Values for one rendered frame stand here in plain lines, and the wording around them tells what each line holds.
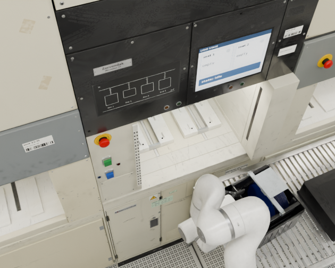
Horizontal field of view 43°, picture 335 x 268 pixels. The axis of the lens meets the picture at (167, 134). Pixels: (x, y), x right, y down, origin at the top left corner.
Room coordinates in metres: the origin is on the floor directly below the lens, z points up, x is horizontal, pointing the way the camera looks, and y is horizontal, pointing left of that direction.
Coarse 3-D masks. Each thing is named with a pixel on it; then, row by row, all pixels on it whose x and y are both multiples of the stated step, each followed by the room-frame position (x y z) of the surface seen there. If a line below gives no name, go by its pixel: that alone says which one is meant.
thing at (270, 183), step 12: (264, 168) 1.03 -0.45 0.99; (240, 180) 0.96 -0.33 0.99; (252, 180) 1.00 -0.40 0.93; (264, 180) 0.91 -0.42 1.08; (276, 180) 0.91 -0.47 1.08; (264, 192) 0.88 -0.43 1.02; (276, 192) 0.85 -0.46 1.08; (276, 204) 0.84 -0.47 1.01; (276, 216) 0.79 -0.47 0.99; (288, 216) 0.85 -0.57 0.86
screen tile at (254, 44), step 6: (246, 42) 1.13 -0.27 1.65; (252, 42) 1.14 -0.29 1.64; (258, 42) 1.15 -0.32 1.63; (264, 42) 1.16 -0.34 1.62; (240, 48) 1.12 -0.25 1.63; (246, 48) 1.13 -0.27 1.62; (252, 48) 1.14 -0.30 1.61; (258, 48) 1.16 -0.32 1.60; (252, 54) 1.15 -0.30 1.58; (258, 54) 1.16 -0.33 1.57; (234, 60) 1.12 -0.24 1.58; (240, 60) 1.13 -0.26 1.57; (246, 60) 1.14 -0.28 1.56; (252, 60) 1.15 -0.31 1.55; (234, 66) 1.12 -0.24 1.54
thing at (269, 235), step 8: (288, 192) 0.95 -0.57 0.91; (288, 200) 0.93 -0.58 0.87; (296, 200) 0.90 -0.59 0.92; (296, 208) 0.89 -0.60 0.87; (304, 208) 0.86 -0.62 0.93; (296, 216) 0.83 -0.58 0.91; (280, 224) 0.78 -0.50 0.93; (288, 224) 0.81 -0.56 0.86; (272, 232) 0.76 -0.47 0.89; (280, 232) 0.80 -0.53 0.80; (264, 240) 0.74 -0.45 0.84
